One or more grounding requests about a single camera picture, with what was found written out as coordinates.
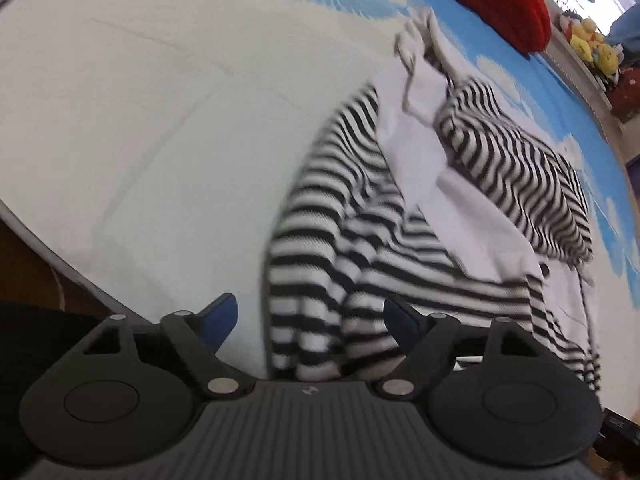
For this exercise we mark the striped white sweater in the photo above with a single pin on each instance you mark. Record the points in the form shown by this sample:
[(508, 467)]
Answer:
[(500, 150)]

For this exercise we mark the wooden bed frame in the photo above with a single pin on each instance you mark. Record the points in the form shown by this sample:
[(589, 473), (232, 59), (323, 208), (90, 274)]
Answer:
[(604, 116)]

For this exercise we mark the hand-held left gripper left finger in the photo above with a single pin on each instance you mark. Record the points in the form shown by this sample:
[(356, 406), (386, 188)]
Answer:
[(220, 320)]

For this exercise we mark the blue patterned bed sheet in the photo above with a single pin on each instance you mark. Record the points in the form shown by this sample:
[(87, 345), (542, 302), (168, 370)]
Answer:
[(150, 110)]

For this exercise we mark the red folded blanket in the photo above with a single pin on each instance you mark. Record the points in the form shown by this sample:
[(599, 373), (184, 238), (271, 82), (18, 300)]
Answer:
[(490, 0)]

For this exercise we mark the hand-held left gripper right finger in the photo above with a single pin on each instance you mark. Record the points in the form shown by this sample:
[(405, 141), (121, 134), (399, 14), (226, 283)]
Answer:
[(404, 322)]

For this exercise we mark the red cushion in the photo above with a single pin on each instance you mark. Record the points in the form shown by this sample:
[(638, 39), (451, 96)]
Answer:
[(629, 92)]

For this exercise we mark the yellow plush toy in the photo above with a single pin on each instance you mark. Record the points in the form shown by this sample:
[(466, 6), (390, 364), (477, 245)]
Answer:
[(606, 57), (585, 35)]

